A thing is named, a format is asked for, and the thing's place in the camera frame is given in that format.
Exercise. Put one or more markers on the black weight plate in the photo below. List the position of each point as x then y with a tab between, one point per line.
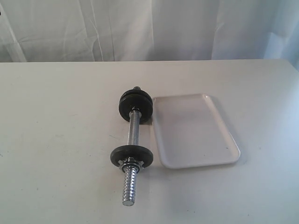
138	92
137	152

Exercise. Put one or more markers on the chrome threaded dumbbell bar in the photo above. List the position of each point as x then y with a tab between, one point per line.
129	188

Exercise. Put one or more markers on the black weight plate far end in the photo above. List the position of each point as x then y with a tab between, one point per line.
136	103

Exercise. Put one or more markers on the white rectangular plastic tray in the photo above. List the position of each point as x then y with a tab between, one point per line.
191	133

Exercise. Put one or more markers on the chrome spin-lock collar nut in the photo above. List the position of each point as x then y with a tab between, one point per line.
130	162

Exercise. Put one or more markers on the white curtain backdrop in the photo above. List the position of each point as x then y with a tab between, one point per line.
148	30

